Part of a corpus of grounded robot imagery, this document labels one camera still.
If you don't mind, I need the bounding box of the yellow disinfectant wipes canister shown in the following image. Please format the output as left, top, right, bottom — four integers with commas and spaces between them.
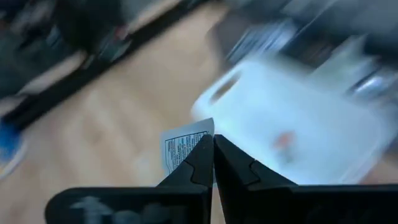
0, 119, 27, 180

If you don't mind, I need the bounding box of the red printed small packet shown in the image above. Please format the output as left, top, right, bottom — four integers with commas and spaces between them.
273, 131, 296, 164

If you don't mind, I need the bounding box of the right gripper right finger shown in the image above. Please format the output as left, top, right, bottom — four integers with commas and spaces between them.
213, 134, 296, 224

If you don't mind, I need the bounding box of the white plastic bin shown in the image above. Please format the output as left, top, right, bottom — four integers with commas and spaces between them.
190, 58, 397, 187

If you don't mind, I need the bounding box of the black aluminium table frame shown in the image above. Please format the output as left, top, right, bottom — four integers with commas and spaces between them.
0, 0, 224, 131

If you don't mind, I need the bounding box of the white packet black text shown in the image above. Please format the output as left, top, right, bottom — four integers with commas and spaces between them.
160, 117, 215, 178

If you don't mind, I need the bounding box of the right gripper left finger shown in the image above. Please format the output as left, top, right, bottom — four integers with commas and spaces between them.
157, 134, 215, 224

